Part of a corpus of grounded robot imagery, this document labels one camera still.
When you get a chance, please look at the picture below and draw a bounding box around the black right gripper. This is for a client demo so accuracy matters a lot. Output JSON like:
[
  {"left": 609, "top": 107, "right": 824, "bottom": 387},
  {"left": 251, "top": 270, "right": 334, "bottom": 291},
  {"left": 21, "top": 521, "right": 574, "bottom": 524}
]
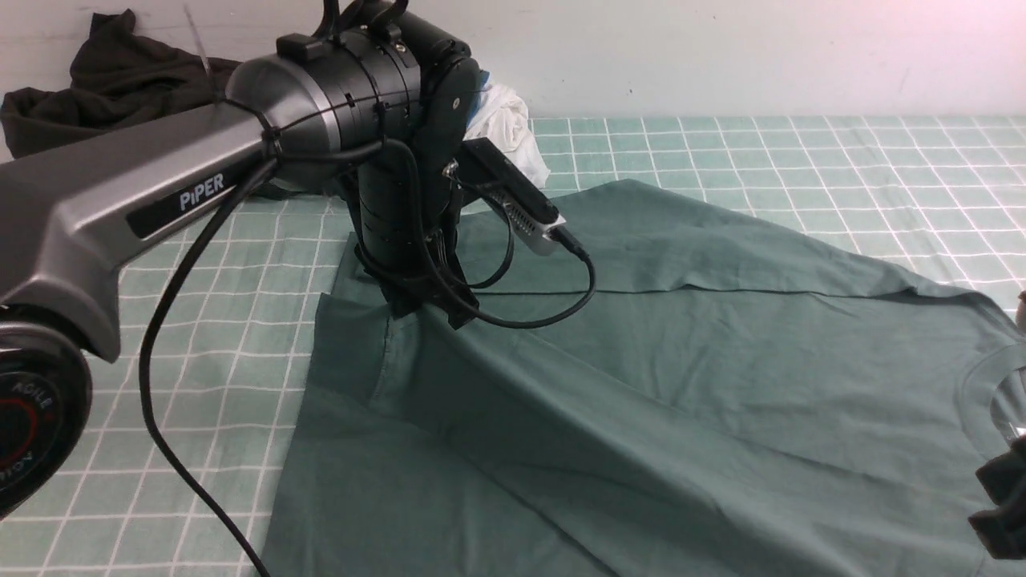
[{"left": 968, "top": 436, "right": 1025, "bottom": 561}]

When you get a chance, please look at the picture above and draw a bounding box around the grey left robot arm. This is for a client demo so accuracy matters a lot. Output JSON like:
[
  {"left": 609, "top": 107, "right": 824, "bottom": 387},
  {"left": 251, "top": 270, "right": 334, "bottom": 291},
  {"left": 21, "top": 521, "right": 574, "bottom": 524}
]
[{"left": 1, "top": 1, "right": 483, "bottom": 515}]

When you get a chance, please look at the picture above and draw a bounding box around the green checkered tablecloth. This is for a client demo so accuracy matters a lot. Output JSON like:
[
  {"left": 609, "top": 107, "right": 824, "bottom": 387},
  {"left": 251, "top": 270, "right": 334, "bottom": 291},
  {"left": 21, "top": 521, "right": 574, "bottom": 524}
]
[{"left": 0, "top": 117, "right": 1026, "bottom": 577}]

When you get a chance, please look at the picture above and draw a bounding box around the white crumpled garment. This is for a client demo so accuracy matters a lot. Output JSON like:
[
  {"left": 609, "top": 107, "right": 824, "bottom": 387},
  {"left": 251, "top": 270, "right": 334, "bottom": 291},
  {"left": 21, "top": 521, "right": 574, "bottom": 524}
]
[{"left": 464, "top": 72, "right": 551, "bottom": 189}]

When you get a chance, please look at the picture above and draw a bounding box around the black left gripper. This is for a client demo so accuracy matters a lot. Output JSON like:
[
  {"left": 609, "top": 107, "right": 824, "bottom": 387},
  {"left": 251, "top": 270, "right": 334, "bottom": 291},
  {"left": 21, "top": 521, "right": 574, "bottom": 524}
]
[{"left": 345, "top": 152, "right": 478, "bottom": 329}]

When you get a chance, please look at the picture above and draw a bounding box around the green long-sleeved shirt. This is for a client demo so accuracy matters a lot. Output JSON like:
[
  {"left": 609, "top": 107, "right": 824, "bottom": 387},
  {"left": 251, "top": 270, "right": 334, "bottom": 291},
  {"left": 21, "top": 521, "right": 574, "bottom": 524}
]
[{"left": 261, "top": 180, "right": 1024, "bottom": 576}]

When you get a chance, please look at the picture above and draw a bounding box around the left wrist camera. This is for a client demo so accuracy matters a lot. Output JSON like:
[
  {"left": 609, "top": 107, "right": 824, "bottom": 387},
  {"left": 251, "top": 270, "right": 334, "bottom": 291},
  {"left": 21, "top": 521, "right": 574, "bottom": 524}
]
[{"left": 457, "top": 138, "right": 567, "bottom": 256}]

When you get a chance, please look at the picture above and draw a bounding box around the dark brown crumpled garment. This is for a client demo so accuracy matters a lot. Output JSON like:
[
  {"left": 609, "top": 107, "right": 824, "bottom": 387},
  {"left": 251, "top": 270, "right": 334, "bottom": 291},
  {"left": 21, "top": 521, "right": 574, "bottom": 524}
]
[{"left": 1, "top": 10, "right": 240, "bottom": 159}]

